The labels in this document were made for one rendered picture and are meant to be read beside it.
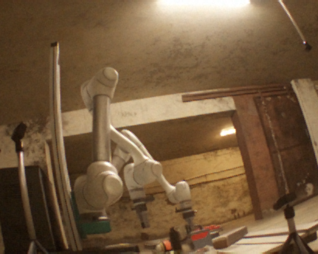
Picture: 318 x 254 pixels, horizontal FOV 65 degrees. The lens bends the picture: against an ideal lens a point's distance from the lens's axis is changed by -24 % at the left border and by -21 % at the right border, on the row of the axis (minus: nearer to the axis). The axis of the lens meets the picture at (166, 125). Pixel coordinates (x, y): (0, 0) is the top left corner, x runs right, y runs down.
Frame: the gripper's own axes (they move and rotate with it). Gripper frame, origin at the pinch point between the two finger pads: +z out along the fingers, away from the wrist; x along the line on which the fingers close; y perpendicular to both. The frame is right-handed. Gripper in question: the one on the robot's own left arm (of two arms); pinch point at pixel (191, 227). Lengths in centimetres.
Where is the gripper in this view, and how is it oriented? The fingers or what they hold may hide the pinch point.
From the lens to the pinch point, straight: 229.7
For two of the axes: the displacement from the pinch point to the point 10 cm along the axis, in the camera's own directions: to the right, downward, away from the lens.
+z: 2.2, 9.2, -3.3
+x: -3.0, 3.9, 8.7
